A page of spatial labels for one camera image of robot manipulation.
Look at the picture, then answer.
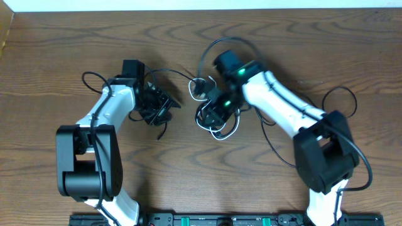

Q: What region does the black usb cable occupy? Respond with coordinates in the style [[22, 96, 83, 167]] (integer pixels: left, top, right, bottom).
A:
[[147, 68, 358, 169]]

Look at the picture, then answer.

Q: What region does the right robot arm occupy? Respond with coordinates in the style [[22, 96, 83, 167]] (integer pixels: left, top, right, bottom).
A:
[[198, 59, 362, 225]]

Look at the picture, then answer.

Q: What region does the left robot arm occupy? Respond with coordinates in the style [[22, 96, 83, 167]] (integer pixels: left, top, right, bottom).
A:
[[56, 75, 180, 225]]

